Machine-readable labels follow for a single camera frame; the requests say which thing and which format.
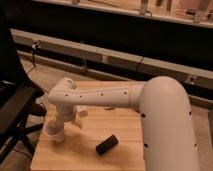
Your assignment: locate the wooden table board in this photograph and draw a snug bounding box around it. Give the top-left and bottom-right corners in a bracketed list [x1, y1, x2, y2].
[31, 81, 145, 171]

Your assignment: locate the black chair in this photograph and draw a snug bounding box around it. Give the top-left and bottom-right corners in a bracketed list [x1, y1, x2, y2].
[0, 82, 47, 164]

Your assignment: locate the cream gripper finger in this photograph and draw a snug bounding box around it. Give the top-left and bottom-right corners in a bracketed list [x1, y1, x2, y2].
[71, 115, 83, 128]
[49, 116, 60, 129]

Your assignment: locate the white plastic bottle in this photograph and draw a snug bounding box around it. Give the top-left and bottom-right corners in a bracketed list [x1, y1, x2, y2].
[77, 106, 88, 117]

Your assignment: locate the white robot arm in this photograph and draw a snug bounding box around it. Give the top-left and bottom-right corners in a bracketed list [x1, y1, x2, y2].
[48, 76, 200, 171]

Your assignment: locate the black rectangular remote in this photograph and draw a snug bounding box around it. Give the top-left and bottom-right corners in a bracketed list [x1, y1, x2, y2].
[95, 135, 118, 155]

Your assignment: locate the white sponge block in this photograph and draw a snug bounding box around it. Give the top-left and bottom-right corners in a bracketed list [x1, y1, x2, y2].
[104, 107, 115, 110]

